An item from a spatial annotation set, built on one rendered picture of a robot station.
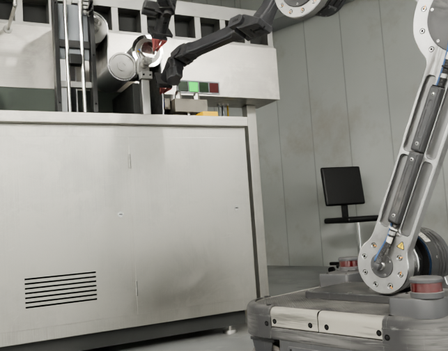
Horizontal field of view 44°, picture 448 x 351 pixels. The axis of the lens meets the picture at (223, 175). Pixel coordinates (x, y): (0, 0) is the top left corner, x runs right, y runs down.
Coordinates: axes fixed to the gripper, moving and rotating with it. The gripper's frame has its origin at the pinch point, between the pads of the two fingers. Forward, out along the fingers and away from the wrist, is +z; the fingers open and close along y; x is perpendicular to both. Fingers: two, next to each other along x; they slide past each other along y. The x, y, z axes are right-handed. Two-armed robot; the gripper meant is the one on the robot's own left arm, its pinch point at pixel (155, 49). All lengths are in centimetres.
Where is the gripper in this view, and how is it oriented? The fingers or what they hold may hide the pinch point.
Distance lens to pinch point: 253.3
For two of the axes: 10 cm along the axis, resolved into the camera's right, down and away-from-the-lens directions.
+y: 8.9, 0.2, 4.6
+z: -3.1, 7.6, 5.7
